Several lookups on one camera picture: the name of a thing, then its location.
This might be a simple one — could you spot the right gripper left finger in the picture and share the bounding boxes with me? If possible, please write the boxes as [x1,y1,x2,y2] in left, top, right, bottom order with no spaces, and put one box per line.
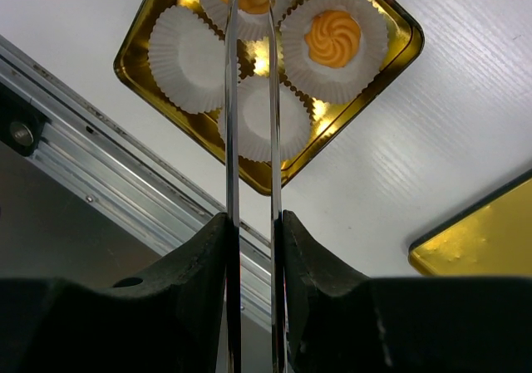
[1,213,227,372]

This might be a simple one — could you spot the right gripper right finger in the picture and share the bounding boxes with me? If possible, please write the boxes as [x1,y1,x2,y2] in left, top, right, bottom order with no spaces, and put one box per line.
[283,211,531,372]

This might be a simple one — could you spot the gold tin lid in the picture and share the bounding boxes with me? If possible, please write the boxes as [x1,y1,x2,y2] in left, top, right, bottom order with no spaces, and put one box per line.
[408,170,531,277]

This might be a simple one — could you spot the metal tongs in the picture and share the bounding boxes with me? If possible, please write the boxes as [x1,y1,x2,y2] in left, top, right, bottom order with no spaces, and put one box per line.
[224,0,288,372]

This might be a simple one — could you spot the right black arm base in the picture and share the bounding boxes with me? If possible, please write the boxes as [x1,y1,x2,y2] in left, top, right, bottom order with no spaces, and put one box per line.
[1,85,47,157]

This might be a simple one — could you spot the white paper cup bottom-right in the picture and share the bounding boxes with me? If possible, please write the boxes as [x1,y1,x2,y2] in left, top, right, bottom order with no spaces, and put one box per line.
[237,76,312,162]

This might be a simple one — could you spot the white paper cup top-right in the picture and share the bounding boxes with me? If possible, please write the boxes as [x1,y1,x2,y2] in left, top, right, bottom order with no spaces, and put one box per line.
[280,0,388,104]

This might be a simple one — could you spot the white paper cup bottom-left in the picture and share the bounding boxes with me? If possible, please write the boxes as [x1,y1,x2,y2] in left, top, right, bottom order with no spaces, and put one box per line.
[148,5,225,114]

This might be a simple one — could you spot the gold cookie tin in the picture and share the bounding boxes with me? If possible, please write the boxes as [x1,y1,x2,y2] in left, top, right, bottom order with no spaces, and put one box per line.
[114,0,425,184]

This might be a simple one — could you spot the white paper cup top-left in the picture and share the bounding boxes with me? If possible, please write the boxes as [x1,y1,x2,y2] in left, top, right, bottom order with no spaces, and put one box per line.
[200,0,294,41]

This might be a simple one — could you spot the aluminium mounting rail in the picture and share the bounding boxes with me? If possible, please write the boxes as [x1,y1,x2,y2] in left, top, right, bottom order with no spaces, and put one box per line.
[0,34,275,332]

